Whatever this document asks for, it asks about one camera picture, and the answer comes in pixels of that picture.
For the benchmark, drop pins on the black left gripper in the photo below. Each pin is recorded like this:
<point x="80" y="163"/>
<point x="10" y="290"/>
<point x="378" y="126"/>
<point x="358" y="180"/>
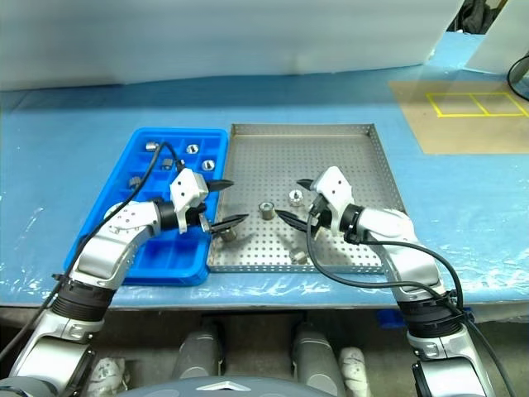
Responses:
<point x="193" y="215"/>

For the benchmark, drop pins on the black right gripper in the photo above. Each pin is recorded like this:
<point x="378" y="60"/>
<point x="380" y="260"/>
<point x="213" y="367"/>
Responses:
<point x="321" y="217"/>

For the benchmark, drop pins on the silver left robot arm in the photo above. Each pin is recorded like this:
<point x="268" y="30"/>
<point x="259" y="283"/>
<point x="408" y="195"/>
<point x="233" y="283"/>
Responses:
<point x="124" y="231"/>

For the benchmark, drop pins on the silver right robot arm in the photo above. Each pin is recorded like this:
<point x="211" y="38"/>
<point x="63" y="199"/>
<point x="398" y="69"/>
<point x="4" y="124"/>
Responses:
<point x="396" y="231"/>

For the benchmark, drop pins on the blue compartment tray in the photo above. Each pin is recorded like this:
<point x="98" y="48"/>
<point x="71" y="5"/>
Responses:
<point x="173" y="256"/>

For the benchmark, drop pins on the perforated metal tray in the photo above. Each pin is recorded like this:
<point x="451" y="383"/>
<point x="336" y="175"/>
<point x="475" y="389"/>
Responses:
<point x="289" y="157"/>

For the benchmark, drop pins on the grey rounded robot thigh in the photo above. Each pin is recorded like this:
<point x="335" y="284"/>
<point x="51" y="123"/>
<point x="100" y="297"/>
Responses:
<point x="200" y="351"/>
<point x="314" y="355"/>

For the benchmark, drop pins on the white robot foot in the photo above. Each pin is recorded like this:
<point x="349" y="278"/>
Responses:
<point x="351" y="364"/>
<point x="108" y="370"/>

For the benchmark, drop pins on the brown cardboard with yellow tape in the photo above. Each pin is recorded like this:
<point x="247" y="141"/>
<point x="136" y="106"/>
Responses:
<point x="454" y="132"/>

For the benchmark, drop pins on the large white foam board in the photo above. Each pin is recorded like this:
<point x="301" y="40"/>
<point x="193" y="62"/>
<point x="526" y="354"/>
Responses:
<point x="206" y="33"/>

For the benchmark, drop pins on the grey robot torso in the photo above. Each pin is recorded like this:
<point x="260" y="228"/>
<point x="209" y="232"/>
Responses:
<point x="223" y="389"/>

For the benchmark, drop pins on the small white panel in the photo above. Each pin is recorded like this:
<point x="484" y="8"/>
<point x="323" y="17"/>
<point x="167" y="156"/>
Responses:
<point x="496" y="45"/>

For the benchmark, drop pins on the black background object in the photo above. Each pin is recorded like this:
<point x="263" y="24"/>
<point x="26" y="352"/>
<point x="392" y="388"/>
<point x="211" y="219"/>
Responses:
<point x="475" y="16"/>

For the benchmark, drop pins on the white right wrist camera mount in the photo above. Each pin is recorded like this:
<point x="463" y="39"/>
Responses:
<point x="335" y="186"/>

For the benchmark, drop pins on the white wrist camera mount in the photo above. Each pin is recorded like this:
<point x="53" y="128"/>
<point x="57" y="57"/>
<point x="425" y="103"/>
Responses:
<point x="186" y="190"/>
<point x="335" y="186"/>

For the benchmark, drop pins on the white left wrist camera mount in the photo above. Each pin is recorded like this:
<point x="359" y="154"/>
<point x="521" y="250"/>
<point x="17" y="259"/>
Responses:
<point x="186" y="190"/>

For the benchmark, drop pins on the blue table bracket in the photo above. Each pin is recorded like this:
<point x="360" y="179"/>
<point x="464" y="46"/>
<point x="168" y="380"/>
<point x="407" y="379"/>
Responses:
<point x="388" y="318"/>

